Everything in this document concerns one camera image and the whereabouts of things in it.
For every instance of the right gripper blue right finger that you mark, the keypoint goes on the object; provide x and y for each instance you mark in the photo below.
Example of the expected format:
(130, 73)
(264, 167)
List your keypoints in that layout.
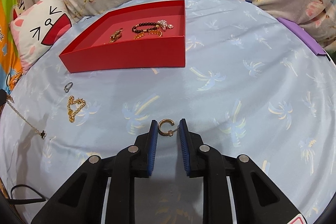
(235, 189)

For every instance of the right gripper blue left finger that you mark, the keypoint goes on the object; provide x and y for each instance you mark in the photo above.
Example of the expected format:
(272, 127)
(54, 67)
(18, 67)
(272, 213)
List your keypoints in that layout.
(102, 190)

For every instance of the gold hoop earring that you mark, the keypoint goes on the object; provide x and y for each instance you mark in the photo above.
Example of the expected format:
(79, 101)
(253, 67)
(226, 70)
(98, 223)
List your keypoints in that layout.
(167, 127)

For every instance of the gold wrist watch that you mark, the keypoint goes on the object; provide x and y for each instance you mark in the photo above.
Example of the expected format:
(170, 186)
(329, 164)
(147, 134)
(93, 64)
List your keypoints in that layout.
(116, 35)

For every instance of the red jewelry box tray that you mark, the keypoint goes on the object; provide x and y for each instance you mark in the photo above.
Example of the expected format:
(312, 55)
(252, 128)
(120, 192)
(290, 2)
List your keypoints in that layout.
(153, 37)

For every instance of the light blue palm bedsheet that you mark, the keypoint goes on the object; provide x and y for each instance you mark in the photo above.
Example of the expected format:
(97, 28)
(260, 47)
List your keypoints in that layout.
(249, 86)

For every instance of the colourful cartoon blanket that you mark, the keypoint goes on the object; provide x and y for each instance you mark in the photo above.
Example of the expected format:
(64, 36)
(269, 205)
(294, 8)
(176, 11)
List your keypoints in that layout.
(11, 68)

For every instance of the purple notebook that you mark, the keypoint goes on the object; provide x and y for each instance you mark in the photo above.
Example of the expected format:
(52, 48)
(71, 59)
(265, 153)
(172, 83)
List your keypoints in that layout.
(308, 40)

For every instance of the pink cat face pillow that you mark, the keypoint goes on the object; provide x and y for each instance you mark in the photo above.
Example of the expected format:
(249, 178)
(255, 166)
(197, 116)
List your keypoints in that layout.
(36, 30)

